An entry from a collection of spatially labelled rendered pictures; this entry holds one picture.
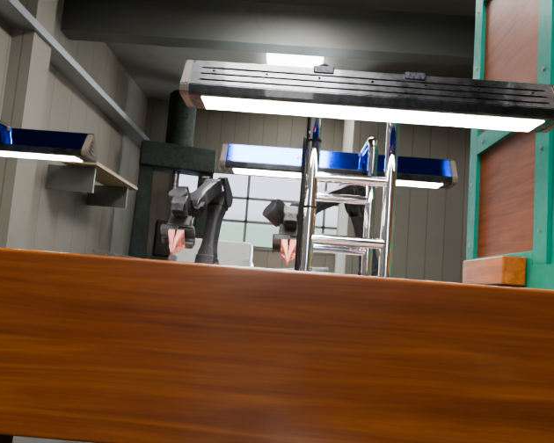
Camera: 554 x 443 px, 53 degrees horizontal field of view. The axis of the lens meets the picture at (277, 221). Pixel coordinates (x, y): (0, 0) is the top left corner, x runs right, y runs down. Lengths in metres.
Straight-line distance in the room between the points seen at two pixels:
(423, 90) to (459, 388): 0.51
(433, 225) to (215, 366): 5.91
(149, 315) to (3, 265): 0.16
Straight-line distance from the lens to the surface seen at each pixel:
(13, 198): 4.41
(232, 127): 7.96
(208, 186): 1.93
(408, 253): 6.33
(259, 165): 1.45
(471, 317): 0.59
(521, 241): 1.56
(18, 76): 4.61
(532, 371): 0.62
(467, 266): 1.71
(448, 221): 6.47
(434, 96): 0.94
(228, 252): 5.61
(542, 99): 1.00
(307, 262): 1.04
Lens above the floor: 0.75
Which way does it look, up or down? 6 degrees up
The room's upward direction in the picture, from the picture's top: 4 degrees clockwise
